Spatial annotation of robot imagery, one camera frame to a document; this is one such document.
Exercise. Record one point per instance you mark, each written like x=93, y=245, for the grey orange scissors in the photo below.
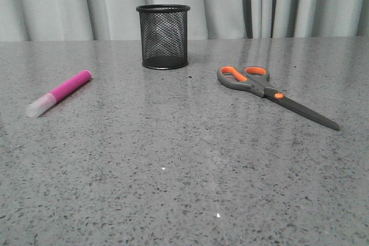
x=255, y=80

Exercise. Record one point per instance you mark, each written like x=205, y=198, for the pink marker pen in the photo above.
x=48, y=100

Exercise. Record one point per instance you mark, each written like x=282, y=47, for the black mesh pen holder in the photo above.
x=163, y=36

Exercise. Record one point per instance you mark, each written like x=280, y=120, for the grey curtain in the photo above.
x=55, y=20

